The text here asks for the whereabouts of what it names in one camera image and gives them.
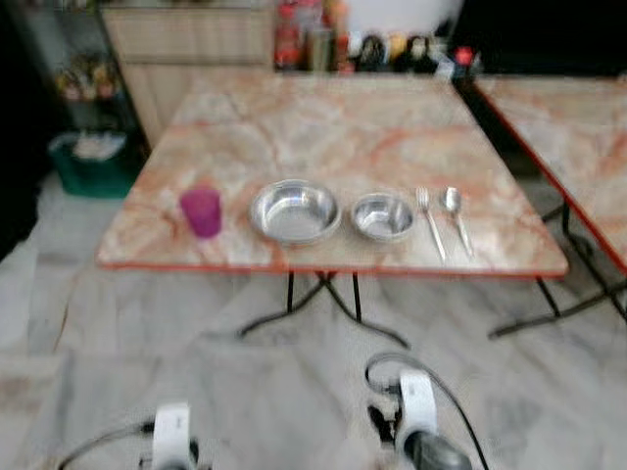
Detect large steel bowl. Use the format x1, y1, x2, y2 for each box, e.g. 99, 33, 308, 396
249, 179, 343, 246

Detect black folding table legs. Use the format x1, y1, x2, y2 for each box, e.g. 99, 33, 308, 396
488, 201, 627, 339
240, 272, 412, 349

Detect steel fork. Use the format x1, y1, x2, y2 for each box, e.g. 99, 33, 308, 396
415, 187, 448, 261

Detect small steel bowl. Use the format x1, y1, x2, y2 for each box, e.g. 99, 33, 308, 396
351, 193, 416, 243

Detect steel spoon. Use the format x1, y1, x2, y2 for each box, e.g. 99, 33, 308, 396
442, 187, 474, 258

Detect purple plastic cup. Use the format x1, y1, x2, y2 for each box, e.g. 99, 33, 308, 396
179, 187, 223, 239

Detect green plastic bin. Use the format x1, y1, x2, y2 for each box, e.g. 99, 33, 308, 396
49, 132, 138, 199

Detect black bottle with label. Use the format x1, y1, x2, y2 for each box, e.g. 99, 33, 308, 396
407, 36, 439, 74

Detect black sauce bottle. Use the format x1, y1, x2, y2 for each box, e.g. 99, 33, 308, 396
358, 34, 386, 72

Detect red capped container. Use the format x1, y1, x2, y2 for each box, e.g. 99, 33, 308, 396
453, 47, 476, 79

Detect yellow capped bottle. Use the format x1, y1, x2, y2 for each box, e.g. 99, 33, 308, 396
389, 34, 408, 70

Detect steel canister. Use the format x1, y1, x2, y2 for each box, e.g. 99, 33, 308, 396
307, 27, 336, 72

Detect dark shelf with jars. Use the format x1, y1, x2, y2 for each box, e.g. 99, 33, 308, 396
20, 0, 128, 138

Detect orange sauce bottle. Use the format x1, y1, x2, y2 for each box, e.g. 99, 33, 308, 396
328, 0, 352, 71

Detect red labelled bottle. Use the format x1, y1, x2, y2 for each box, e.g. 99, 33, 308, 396
274, 2, 303, 70

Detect light wooden cabinet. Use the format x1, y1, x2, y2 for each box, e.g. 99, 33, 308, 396
101, 5, 275, 148

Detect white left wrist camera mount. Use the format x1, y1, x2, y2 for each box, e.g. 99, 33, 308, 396
152, 402, 194, 470

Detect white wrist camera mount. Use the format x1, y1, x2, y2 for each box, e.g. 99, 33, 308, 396
397, 370, 439, 437
152, 402, 194, 470

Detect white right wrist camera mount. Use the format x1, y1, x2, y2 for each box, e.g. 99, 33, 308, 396
397, 370, 439, 437

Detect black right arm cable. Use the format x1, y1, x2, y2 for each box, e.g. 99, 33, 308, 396
365, 352, 491, 470

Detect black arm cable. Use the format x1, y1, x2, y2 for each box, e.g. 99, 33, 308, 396
365, 352, 491, 470
57, 421, 158, 470

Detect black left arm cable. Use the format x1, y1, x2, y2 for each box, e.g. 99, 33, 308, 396
57, 421, 158, 470

